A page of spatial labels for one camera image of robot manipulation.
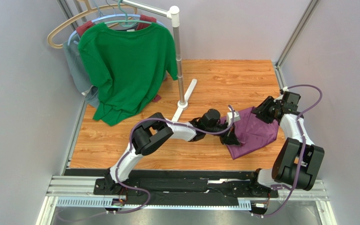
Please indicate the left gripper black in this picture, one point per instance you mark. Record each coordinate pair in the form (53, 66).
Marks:
(229, 137)

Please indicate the wooden clothes hanger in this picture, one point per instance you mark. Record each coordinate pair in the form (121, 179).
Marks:
(85, 8)

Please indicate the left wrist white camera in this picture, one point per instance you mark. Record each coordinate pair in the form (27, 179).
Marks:
(232, 117)

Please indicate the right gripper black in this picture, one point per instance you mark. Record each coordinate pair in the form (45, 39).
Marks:
(261, 110)

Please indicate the grey garment on rack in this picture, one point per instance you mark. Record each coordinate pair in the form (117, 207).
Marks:
(80, 76)

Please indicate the purple cloth napkin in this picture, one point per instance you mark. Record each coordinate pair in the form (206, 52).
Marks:
(252, 133)

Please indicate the green t-shirt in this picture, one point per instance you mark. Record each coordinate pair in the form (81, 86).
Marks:
(127, 68)

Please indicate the teal clothes hanger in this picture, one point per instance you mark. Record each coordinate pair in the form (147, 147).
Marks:
(128, 21)

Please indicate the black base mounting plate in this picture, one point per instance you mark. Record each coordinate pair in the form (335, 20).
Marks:
(178, 188)

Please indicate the aluminium frame rail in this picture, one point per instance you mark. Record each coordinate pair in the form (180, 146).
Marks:
(283, 69)

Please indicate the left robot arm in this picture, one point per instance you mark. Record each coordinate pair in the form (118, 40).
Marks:
(148, 135)

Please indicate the white clothes rack stand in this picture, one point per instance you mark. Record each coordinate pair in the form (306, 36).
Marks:
(173, 13)

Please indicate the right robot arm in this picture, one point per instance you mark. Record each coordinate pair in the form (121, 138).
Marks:
(299, 160)

